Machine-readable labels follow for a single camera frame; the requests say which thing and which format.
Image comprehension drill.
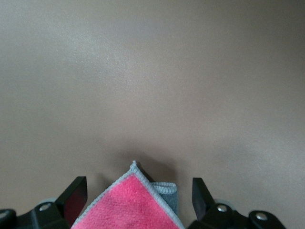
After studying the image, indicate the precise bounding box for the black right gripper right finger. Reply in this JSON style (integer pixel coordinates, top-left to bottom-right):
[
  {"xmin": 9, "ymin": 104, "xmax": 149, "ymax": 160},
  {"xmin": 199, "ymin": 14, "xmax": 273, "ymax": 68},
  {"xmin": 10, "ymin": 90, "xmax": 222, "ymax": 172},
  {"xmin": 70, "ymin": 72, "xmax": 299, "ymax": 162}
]
[{"xmin": 188, "ymin": 177, "xmax": 253, "ymax": 229}]

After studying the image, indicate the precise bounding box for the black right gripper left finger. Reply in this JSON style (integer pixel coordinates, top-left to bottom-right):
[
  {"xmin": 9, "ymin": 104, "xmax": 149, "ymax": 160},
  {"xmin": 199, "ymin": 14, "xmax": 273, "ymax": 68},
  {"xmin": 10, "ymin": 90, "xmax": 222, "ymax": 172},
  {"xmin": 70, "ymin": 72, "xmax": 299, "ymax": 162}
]
[{"xmin": 14, "ymin": 176, "xmax": 88, "ymax": 229}]

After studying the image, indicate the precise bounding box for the pink grey-edged towel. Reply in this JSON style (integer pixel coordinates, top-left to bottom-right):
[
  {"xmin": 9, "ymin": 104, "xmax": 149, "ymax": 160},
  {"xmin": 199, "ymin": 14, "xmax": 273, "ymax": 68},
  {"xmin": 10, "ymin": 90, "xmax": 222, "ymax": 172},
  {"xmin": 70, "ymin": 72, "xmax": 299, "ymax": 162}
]
[{"xmin": 70, "ymin": 160, "xmax": 186, "ymax": 229}]

